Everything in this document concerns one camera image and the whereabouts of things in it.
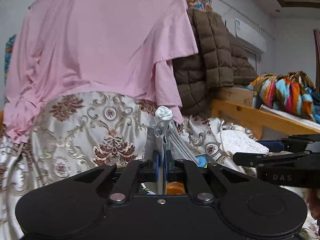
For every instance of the white air conditioner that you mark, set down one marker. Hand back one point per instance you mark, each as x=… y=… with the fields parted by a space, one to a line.
x=250 y=36

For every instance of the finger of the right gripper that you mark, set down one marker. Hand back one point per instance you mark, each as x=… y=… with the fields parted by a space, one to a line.
x=253 y=160
x=293 y=143

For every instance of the colourful striped cloth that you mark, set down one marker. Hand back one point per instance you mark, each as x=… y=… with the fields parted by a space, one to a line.
x=293 y=93

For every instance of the grey storage box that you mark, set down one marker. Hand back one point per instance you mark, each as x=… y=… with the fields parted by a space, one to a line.
x=204 y=159

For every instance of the white textured cloth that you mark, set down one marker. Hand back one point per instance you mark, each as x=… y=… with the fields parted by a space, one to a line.
x=233 y=141

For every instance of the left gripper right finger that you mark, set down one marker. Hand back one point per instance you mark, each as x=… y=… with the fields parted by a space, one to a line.
x=187 y=172

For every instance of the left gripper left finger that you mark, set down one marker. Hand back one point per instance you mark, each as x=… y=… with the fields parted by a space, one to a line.
x=135 y=173

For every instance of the floral satin bedspread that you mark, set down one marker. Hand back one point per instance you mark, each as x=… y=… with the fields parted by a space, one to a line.
x=78 y=132

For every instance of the grey cloth with white rose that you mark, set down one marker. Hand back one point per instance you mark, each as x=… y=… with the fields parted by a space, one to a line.
x=163 y=146

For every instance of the orange plastic cup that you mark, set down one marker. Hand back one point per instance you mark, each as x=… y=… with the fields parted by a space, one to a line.
x=175 y=188

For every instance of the brown quilted jacket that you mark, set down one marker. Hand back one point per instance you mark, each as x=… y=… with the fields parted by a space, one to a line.
x=221 y=61

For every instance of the pink sheet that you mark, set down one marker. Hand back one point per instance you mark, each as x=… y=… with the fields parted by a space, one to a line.
x=73 y=46

